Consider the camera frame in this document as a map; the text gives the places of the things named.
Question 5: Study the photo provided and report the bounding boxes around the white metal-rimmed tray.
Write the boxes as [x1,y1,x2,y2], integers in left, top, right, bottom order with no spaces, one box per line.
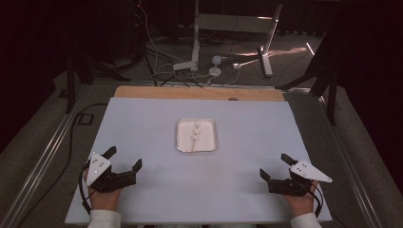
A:
[175,118,219,154]

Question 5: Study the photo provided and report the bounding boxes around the person's right hand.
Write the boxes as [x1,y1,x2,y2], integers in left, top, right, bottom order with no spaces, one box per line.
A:
[282,180,320,218]

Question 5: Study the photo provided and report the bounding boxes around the metal floor rail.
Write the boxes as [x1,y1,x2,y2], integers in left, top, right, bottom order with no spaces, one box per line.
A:
[316,94,383,228]
[0,85,93,228]

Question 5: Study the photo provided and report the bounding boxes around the black square floor frame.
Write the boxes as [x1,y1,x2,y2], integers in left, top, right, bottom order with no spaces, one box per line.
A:
[77,113,95,126]

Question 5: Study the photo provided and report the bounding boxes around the white power strip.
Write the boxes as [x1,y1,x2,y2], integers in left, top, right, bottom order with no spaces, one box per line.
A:
[172,61,198,72]

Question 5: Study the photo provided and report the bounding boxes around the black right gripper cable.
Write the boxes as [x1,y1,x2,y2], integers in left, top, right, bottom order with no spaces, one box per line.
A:
[305,183,325,219]

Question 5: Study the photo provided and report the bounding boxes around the black cable bundle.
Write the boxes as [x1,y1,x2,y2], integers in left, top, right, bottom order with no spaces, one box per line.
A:
[143,47,205,88]

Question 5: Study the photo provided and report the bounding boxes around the black stand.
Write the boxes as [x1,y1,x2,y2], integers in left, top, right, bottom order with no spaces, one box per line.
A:
[275,31,339,126]
[65,47,131,114]

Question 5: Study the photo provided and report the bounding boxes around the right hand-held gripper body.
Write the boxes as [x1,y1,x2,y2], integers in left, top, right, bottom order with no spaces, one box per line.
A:
[267,160,334,198]

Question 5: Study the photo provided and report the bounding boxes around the white cables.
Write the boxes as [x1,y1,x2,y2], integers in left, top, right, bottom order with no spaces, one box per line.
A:
[138,0,241,86]

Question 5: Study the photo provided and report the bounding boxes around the person's left hand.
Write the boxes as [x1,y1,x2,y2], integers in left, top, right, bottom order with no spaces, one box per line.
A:
[83,169,124,212]

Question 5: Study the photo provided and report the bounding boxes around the white round device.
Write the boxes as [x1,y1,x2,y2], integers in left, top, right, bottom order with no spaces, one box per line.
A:
[208,55,223,78]

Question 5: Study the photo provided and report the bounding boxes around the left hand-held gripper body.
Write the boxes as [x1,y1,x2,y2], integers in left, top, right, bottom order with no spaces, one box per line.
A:
[85,152,138,194]

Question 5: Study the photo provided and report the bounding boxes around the light blue table mat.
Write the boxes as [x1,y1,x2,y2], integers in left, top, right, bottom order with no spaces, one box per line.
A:
[65,97,333,226]

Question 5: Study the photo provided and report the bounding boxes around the thin wooden skewer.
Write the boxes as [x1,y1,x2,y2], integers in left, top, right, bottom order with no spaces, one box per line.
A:
[189,120,202,152]

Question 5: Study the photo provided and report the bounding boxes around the white metal desk frame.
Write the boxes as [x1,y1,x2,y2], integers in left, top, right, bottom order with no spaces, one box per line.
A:
[190,0,283,79]

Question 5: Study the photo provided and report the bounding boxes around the black floor cable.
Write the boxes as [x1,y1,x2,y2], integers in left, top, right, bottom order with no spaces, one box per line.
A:
[18,103,108,228]

